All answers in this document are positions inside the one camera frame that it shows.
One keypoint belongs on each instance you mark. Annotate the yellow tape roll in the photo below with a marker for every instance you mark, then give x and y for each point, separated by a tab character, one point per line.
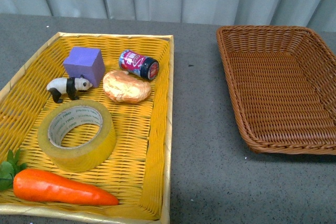
65	118

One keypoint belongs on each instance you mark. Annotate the yellow woven basket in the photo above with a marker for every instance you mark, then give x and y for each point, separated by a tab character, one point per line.
122	148

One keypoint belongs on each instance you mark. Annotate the brown wicker basket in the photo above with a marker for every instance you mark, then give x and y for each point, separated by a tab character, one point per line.
281	81

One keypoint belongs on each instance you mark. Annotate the toy bread loaf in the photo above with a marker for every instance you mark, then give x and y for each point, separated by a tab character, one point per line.
119	86

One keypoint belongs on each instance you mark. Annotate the purple foam block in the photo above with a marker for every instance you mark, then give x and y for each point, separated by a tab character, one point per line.
86	62

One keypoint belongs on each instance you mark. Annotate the toy panda figurine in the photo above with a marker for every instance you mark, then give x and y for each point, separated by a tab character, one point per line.
68	86

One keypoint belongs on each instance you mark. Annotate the orange toy carrot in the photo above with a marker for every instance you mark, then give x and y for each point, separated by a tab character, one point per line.
42	186

